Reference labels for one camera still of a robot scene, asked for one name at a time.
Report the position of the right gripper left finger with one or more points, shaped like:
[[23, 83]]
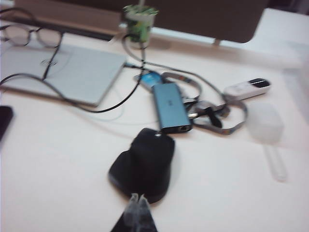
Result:
[[129, 217]]

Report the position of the black computer mouse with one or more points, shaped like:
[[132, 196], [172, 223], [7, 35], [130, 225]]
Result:
[[144, 164]]

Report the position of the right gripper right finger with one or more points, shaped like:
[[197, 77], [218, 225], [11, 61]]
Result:
[[147, 217]]

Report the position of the flat blue card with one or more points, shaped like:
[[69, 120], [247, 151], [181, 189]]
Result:
[[149, 79]]

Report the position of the translucent plastic tube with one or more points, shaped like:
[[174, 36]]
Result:
[[276, 164]]

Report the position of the black smartphone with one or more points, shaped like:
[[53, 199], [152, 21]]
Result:
[[4, 123]]

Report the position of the blue USB hub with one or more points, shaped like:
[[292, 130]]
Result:
[[169, 104]]

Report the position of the black round eyeglasses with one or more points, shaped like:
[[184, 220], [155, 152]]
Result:
[[48, 38]]

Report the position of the white device with black window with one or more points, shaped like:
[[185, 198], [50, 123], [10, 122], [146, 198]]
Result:
[[246, 88]]

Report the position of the silver closed laptop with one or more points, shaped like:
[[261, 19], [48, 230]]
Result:
[[84, 72]]

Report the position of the brown desk divider panel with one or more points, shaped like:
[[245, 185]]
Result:
[[205, 19]]

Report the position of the translucent white plastic box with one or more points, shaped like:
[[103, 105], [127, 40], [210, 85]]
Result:
[[265, 123]]

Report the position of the green printed drink cup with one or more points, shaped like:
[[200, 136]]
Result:
[[140, 26]]

